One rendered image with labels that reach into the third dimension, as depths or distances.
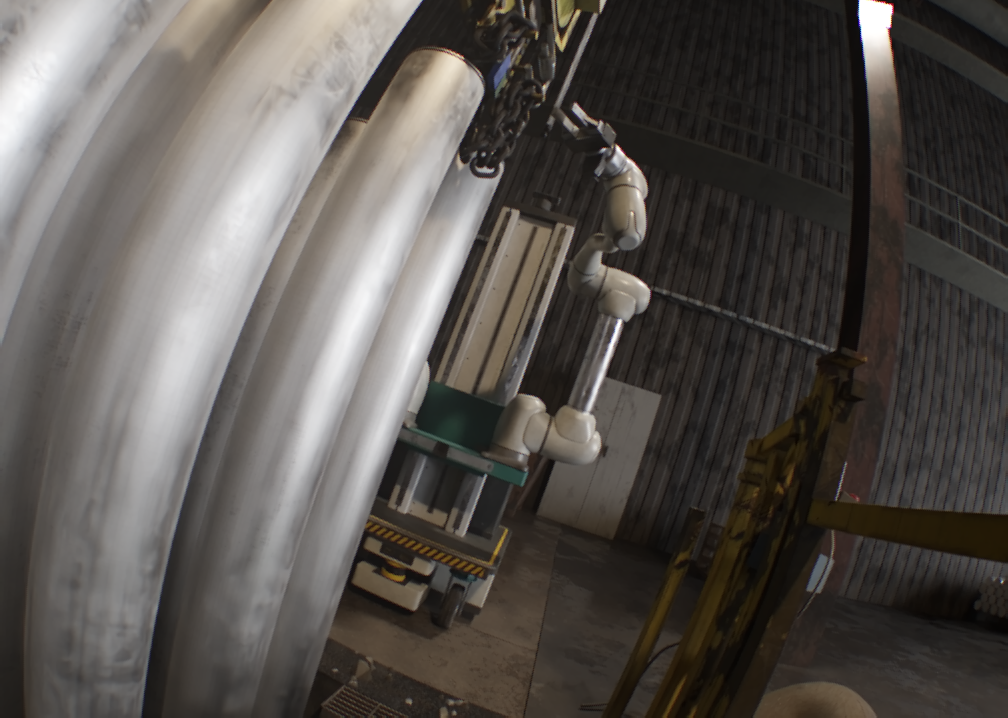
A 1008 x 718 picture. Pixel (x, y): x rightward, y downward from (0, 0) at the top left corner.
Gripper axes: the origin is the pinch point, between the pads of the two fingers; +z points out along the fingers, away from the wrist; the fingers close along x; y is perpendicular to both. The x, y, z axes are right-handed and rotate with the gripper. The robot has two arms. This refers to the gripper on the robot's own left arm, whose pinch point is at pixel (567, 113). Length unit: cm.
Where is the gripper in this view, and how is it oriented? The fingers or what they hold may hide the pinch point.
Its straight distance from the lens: 133.5
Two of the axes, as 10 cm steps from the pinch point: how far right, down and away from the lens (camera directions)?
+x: 6.9, 1.1, -7.2
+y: 3.4, -9.2, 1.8
